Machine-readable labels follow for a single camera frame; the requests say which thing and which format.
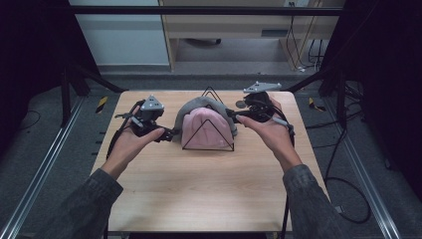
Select pink knit beanie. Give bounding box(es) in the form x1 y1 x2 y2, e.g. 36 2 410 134
180 107 235 150

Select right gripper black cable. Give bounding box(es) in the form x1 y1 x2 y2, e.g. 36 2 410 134
270 99 297 239

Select white cabinet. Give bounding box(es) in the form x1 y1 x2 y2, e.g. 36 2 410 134
68 0 170 67

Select black wire rack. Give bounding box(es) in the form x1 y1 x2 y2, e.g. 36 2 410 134
181 86 236 152

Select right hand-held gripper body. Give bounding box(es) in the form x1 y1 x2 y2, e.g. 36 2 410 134
243 81 283 123

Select aluminium floor rail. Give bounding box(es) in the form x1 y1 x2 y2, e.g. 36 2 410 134
322 98 402 239
0 96 86 239

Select gray knit beanie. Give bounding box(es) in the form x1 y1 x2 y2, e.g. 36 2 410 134
172 96 239 142

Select person's left hand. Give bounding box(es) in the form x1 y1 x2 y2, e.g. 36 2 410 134
100 106 166 180

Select yellow black hazard tape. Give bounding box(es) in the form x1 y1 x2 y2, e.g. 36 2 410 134
308 97 326 113
96 96 109 115

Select person's right hand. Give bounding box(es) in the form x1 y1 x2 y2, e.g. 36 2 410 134
236 96 304 174

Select hanging desk cables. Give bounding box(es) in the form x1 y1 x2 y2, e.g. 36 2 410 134
287 2 324 73

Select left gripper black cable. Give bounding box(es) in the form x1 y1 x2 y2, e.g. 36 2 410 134
105 99 147 160

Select black horizontal frame bar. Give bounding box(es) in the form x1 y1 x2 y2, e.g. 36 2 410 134
68 5 344 17

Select black metal stand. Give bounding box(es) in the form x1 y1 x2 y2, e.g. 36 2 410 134
61 63 128 127
285 66 347 128

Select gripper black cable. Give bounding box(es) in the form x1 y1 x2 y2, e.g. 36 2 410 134
270 99 297 239
105 99 147 160

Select thin black floor cable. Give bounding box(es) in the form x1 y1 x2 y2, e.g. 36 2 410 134
21 109 42 130

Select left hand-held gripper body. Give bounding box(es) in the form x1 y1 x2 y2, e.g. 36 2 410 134
128 95 166 138

